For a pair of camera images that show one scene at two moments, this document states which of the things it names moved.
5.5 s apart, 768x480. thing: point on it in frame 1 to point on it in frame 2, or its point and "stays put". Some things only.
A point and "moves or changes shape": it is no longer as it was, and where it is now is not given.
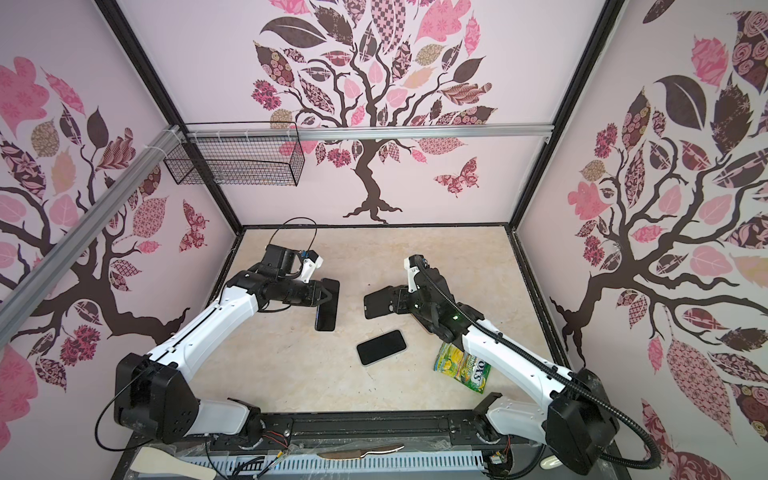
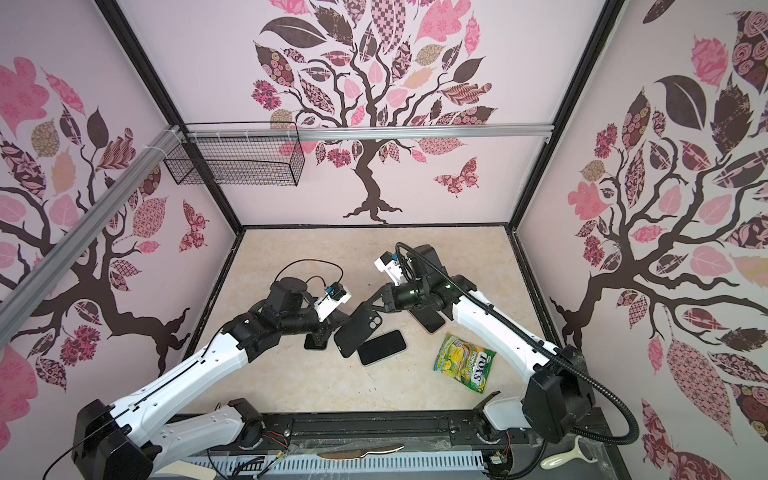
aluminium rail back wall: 364,131 stays put
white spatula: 161,460 stays put
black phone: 379,347 stays put
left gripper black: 317,288 to 329,325
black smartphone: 327,312 moves or changes shape
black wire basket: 266,153 stays put
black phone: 379,303 moves or changes shape
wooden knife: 356,454 stays put
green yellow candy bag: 454,363 stays put
